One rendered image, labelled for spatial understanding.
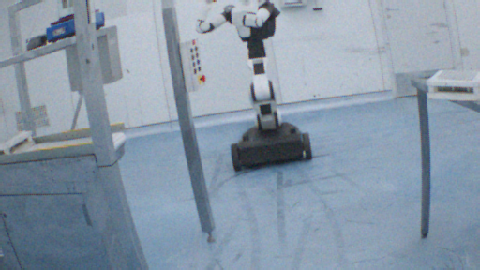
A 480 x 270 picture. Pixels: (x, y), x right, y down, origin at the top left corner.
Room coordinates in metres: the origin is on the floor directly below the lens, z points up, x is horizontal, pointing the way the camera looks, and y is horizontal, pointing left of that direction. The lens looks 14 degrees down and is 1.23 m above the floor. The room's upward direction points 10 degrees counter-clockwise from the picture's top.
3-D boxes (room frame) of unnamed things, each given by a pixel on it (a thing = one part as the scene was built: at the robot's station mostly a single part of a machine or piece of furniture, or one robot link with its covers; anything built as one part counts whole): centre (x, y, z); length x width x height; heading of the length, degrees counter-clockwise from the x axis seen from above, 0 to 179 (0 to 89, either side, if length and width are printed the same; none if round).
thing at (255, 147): (4.08, -0.23, 0.19); 0.64 x 0.52 x 0.33; 175
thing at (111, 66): (2.02, 0.54, 1.13); 0.22 x 0.11 x 0.20; 77
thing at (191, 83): (2.69, 0.18, 0.96); 0.17 x 0.06 x 0.26; 167
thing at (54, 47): (1.93, 0.76, 1.24); 0.62 x 0.38 x 0.04; 77
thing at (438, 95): (1.71, -0.89, 0.83); 0.24 x 0.24 x 0.02; 50
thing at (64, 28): (1.94, 0.58, 1.30); 0.21 x 0.20 x 0.09; 167
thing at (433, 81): (1.71, -0.89, 0.88); 0.25 x 0.24 x 0.02; 140
